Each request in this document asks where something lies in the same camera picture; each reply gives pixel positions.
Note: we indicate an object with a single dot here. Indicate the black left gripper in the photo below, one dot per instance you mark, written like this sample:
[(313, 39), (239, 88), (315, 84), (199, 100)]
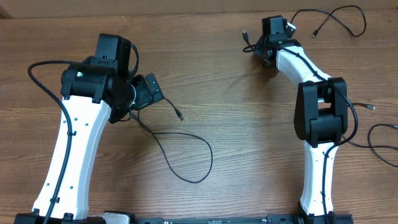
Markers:
[(145, 97)]

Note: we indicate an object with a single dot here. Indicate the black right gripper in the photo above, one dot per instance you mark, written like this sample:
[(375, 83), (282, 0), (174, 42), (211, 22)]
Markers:
[(261, 50)]

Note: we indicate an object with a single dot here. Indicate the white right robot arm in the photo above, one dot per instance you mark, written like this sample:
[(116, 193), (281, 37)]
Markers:
[(320, 118)]

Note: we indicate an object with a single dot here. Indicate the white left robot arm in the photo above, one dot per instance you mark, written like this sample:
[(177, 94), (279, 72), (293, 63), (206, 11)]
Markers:
[(100, 90)]

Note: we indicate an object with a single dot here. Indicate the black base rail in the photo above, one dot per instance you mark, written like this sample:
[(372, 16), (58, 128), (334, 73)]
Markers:
[(301, 218)]

